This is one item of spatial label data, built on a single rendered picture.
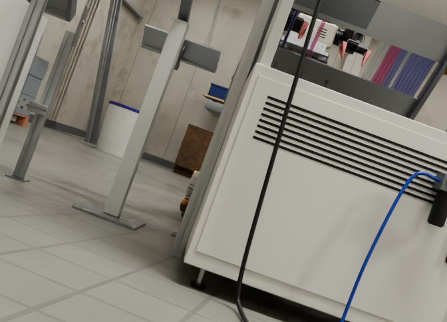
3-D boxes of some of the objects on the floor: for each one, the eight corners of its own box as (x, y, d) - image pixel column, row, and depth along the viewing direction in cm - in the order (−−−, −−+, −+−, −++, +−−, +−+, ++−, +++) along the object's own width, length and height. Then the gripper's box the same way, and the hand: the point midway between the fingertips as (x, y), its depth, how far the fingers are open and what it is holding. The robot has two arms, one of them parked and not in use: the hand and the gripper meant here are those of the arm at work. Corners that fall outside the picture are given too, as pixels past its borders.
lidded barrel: (136, 161, 869) (151, 116, 871) (123, 158, 813) (141, 110, 814) (100, 148, 878) (117, 104, 880) (86, 145, 821) (103, 97, 823)
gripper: (304, 28, 256) (300, 46, 244) (273, 16, 255) (267, 34, 243) (310, 14, 251) (306, 32, 239) (278, 2, 251) (273, 19, 239)
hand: (287, 32), depth 242 cm, fingers open, 9 cm apart
